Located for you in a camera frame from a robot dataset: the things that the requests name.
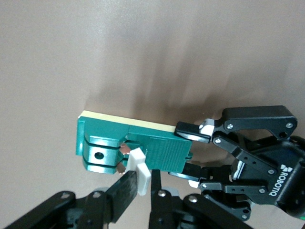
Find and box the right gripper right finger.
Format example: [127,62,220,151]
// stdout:
[148,169,254,229]

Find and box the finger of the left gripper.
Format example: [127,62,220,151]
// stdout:
[167,162,268,220]
[174,105,298,175]

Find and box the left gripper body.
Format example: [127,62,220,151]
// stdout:
[238,135,305,221]

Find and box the green load switch white handle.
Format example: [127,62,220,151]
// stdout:
[75,110,194,197]

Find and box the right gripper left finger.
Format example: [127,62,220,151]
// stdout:
[3,170,139,229]

